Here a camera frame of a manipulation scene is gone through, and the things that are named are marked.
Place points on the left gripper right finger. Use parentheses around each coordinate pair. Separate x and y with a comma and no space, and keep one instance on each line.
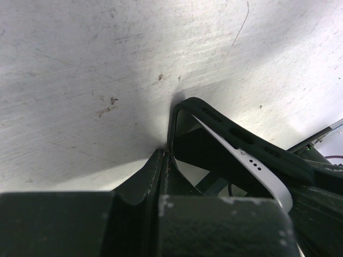
(190,224)

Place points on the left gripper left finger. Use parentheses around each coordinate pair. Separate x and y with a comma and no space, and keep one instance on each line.
(121,222)

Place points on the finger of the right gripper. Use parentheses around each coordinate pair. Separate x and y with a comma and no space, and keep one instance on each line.
(317,212)

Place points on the silver white smartphone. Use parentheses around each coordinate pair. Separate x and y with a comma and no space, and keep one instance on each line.
(217,168)

